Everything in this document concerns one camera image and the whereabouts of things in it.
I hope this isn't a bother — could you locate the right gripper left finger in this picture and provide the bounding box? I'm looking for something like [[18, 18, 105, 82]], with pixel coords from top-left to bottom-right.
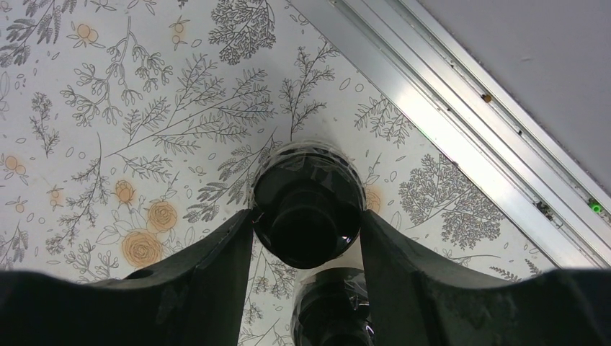
[[1, 210, 253, 345]]

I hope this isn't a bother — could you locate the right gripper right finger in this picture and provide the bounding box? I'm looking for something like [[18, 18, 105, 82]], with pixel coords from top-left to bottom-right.
[[360, 211, 610, 345]]

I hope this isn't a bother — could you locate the black cap grinder bottle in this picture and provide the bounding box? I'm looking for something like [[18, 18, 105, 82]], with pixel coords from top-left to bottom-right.
[[249, 139, 366, 269]]

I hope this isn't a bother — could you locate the floral patterned table mat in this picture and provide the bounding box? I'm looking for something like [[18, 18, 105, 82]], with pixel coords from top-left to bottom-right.
[[1, 1, 551, 283]]

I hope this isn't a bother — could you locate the aluminium frame rail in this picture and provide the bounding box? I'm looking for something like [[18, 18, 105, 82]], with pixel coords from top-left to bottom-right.
[[293, 1, 610, 268]]

